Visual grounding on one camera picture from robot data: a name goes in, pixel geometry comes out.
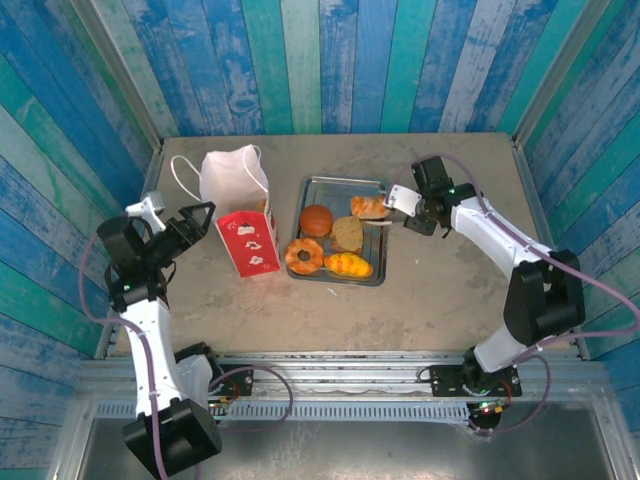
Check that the fake topped toast slice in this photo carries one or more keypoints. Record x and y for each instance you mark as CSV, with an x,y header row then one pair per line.
x,y
369,207

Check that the fake seeded sandwich bread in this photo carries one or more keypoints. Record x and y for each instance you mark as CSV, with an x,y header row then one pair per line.
x,y
347,232

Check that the white red paper bag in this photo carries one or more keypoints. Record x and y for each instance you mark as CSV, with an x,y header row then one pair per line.
x,y
250,250

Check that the brown fake bun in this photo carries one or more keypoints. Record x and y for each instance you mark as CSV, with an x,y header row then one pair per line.
x,y
316,219

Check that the fake orange donut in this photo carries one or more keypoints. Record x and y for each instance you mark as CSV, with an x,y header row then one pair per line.
x,y
315,261

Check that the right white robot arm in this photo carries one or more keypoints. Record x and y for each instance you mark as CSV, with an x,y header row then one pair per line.
x,y
490,230

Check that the yellow fake croissant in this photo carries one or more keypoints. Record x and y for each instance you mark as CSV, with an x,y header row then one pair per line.
x,y
348,265

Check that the metal baking tray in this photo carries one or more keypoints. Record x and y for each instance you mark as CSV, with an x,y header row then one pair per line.
x,y
340,192

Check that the steel sheet panel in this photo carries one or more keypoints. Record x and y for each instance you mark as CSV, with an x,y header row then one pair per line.
x,y
350,450

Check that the aluminium mounting rail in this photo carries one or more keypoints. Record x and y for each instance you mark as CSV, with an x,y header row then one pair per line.
x,y
350,372

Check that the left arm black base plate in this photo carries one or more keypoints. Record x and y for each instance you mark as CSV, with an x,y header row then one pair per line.
x,y
242,382

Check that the metal frame post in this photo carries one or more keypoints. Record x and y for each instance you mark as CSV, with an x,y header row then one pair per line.
x,y
117,70
560,70

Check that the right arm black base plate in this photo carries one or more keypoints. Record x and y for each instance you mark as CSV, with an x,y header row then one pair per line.
x,y
447,380

